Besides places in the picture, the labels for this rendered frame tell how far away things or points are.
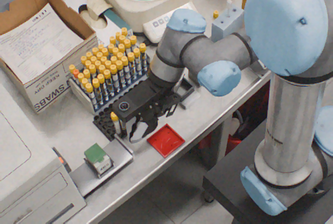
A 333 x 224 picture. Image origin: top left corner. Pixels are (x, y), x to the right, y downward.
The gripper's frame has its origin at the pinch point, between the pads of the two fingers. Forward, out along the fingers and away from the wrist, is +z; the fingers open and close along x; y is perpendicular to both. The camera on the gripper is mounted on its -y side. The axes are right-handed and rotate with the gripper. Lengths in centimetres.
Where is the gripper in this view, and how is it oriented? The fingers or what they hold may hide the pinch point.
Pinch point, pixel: (130, 139)
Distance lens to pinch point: 115.3
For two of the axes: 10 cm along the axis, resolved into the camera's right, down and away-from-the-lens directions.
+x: -6.7, -6.2, 4.1
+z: -3.4, 7.4, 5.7
